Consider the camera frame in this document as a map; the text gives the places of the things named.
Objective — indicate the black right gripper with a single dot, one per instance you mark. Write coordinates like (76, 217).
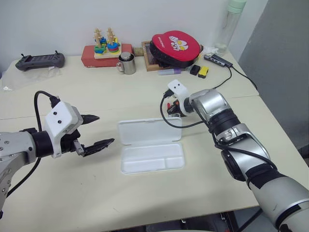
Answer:
(174, 109)

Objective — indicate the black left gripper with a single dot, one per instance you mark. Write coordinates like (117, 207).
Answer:
(68, 142)

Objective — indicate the red marker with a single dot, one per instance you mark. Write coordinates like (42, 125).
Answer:
(167, 105)

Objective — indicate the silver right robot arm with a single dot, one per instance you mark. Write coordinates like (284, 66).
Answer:
(253, 154)

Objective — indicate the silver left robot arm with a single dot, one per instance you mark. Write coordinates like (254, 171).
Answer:
(17, 147)

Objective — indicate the clear purple marker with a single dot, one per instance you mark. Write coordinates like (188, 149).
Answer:
(169, 72)

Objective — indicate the white plastic pencil case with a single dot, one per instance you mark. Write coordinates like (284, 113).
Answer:
(149, 145)

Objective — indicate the yellow black eraser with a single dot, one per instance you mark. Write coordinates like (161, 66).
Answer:
(203, 72)

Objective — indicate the stainless steel mug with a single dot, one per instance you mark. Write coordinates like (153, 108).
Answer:
(128, 66)

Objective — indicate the red black boxing pad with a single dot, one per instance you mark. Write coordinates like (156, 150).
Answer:
(176, 46)

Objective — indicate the grey usb hub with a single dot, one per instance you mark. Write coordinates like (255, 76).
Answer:
(218, 60)

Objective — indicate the small wooden block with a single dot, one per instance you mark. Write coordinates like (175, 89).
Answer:
(138, 52)

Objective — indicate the white crumpled tissue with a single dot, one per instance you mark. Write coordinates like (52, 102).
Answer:
(210, 50)

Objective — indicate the red cardboard box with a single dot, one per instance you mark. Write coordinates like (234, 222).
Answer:
(101, 61)

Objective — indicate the wooden colourful stacking toy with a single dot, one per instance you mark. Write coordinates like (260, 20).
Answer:
(107, 46)

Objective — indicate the clear plastic bag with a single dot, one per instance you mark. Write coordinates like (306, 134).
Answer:
(29, 75)

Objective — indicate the black handheld controller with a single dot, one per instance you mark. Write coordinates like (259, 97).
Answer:
(39, 61)

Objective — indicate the clear bottle with green lid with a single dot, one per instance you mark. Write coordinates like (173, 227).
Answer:
(229, 26)

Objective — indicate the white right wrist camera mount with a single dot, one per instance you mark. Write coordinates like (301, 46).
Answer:
(179, 89)

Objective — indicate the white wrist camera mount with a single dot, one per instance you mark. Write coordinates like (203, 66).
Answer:
(179, 89)
(60, 118)

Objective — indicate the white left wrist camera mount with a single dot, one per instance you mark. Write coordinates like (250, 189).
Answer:
(60, 118)

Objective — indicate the wooden picture frame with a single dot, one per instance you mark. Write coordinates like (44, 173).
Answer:
(150, 64)

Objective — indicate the black table frame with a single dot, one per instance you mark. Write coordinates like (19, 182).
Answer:
(229, 221)

